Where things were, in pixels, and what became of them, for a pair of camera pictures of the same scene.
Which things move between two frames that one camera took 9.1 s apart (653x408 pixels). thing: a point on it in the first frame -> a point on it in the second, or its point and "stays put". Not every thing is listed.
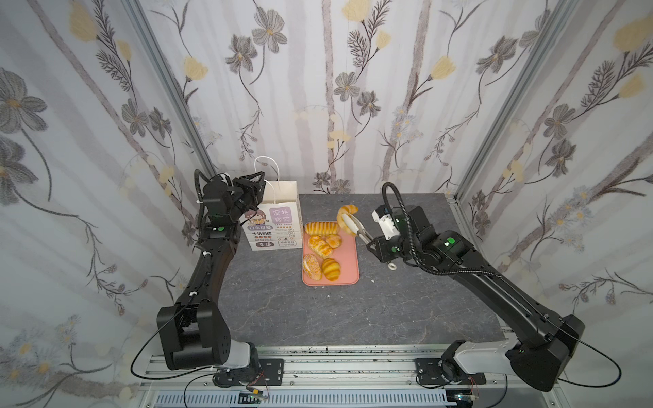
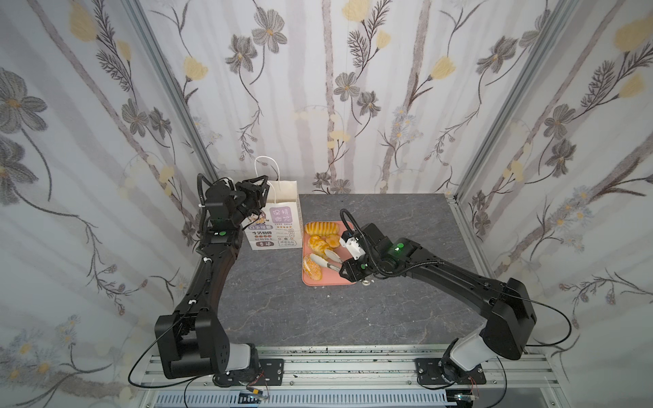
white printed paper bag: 276,222 stays put
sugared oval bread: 312,267 stays put
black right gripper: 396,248 -> 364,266
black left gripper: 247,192 stays put
